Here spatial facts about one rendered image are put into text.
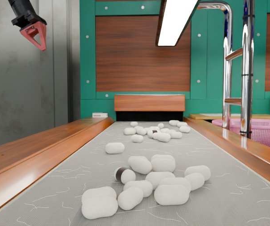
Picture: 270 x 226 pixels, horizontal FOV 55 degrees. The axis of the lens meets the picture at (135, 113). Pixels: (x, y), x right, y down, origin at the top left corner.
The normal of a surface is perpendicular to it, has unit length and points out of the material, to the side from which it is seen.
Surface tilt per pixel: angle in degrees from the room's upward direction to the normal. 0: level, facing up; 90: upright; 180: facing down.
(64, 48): 90
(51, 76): 90
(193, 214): 0
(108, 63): 90
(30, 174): 45
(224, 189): 0
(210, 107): 90
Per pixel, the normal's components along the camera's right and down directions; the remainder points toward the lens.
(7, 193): 0.71, -0.70
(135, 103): -0.05, 0.06
